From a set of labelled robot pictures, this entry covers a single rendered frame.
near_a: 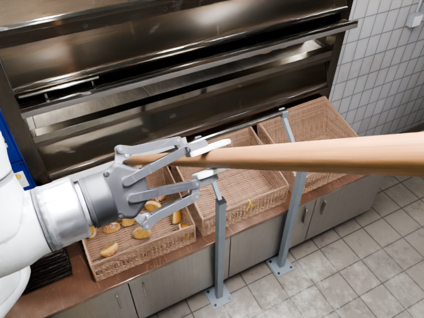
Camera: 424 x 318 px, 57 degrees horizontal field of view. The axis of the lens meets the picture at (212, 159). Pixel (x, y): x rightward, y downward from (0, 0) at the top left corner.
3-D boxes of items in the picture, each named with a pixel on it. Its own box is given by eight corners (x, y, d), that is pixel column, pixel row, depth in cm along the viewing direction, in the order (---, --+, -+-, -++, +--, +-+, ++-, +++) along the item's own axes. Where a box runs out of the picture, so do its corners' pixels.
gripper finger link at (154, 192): (127, 194, 55) (129, 203, 55) (201, 180, 59) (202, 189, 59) (123, 191, 59) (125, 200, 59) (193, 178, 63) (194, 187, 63)
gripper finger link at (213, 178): (187, 183, 60) (193, 201, 60) (216, 172, 61) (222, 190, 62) (184, 182, 61) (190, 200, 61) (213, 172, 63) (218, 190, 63)
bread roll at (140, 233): (151, 238, 211) (151, 235, 217) (149, 226, 211) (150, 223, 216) (133, 241, 210) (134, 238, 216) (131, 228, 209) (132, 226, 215)
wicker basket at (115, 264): (74, 214, 227) (62, 182, 207) (165, 183, 244) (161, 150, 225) (95, 284, 195) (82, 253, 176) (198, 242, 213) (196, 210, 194)
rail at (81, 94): (20, 113, 158) (19, 111, 160) (358, 23, 218) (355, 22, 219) (18, 109, 157) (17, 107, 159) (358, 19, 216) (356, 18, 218)
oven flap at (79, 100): (22, 119, 160) (18, 101, 175) (357, 27, 219) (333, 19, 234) (20, 113, 158) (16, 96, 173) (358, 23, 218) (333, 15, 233)
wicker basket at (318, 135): (251, 150, 266) (254, 118, 246) (317, 125, 285) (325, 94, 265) (294, 199, 235) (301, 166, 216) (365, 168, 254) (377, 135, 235)
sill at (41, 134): (32, 136, 190) (29, 130, 188) (325, 52, 250) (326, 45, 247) (34, 144, 187) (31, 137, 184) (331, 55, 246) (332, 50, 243)
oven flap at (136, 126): (49, 176, 201) (35, 141, 193) (324, 86, 261) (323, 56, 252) (49, 179, 198) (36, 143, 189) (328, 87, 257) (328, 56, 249)
